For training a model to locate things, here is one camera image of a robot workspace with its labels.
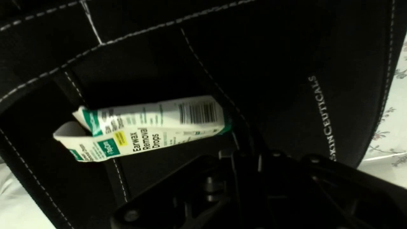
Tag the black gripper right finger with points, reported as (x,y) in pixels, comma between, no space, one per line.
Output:
(339,194)

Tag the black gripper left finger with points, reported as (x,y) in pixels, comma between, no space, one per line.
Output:
(178,194)

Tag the small white green box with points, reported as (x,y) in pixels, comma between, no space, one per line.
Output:
(144,127)

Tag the black shopping tote bag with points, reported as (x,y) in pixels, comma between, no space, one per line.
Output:
(275,63)

